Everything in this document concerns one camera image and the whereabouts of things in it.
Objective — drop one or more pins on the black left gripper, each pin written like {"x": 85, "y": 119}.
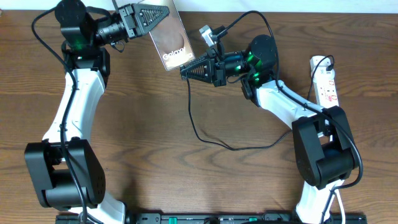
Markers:
{"x": 137, "y": 14}

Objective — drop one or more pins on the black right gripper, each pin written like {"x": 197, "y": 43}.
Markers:
{"x": 214, "y": 67}

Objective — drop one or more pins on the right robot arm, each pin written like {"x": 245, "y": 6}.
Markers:
{"x": 325, "y": 152}

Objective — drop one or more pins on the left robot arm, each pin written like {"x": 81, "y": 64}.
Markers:
{"x": 64, "y": 170}

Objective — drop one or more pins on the black USB plug in strip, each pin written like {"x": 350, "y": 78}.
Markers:
{"x": 330, "y": 67}

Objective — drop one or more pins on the white power strip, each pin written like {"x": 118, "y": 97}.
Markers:
{"x": 324, "y": 81}

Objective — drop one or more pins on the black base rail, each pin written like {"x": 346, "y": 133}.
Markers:
{"x": 269, "y": 217}

